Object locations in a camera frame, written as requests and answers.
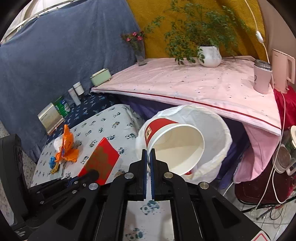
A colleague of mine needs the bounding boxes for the red gold box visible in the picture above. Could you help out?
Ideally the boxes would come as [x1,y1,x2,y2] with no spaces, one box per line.
[78,138,119,185]

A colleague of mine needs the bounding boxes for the orange plastic wrapper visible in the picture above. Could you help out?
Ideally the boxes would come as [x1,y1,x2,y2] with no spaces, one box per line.
[55,125,79,163]

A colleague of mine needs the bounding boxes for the red and white paper cup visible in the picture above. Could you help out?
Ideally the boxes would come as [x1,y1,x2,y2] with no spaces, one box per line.
[144,118,205,175]

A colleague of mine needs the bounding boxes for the blue wrapper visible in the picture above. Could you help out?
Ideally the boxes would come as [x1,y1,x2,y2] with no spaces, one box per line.
[49,156,56,169]

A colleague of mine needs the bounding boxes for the white tissue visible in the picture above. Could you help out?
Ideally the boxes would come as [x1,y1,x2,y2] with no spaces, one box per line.
[53,136,63,152]

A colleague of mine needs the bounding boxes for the white trash bag bin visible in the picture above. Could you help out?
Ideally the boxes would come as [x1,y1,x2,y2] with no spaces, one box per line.
[135,105,232,184]

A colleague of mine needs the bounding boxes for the yellow black small box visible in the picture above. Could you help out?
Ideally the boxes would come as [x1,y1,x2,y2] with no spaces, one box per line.
[50,163,60,174]

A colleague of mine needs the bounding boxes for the panda print tablecloth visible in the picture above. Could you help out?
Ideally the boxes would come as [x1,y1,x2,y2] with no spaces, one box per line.
[31,104,174,240]

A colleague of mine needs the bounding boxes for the gold beige book box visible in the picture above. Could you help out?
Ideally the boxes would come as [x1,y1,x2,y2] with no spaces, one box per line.
[38,103,64,135]

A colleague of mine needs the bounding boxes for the green white carton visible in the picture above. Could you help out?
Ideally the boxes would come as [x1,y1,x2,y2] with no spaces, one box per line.
[53,96,71,118]

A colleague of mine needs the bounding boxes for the navy floral cloth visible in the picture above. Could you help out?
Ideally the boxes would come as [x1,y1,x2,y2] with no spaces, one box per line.
[46,93,121,144]

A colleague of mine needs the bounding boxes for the white slim bottle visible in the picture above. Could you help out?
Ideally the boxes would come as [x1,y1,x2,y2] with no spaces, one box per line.
[68,88,81,106]

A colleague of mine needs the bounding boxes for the white jar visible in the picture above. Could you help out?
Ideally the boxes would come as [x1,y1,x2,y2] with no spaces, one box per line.
[73,82,84,96]

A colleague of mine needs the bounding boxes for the mint green tissue box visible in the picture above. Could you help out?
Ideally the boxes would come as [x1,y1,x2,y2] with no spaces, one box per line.
[90,68,111,86]

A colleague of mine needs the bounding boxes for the pink bed sheet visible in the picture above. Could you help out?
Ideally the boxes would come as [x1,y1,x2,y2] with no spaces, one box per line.
[92,58,281,183]

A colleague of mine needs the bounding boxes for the white small appliance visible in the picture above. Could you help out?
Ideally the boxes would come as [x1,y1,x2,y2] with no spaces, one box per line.
[272,126,296,176]

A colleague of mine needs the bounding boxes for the blue grey blanket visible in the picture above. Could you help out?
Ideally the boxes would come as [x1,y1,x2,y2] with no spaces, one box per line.
[1,1,138,162]

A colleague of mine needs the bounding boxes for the glass vase pink flowers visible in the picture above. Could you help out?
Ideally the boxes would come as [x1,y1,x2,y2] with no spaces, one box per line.
[121,31,146,66]

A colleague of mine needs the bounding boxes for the pink tumbler metal lid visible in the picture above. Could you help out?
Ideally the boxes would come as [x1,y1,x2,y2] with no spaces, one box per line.
[253,59,272,94]

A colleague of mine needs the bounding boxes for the white pot green plant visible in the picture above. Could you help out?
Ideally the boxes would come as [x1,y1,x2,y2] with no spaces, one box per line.
[144,1,249,65]

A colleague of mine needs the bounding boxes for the yellow mustard wall cloth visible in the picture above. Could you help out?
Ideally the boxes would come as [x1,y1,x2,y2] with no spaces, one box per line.
[128,1,267,62]

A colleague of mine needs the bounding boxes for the white lamp cable with switch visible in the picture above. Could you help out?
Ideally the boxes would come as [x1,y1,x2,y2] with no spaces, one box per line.
[244,0,287,209]

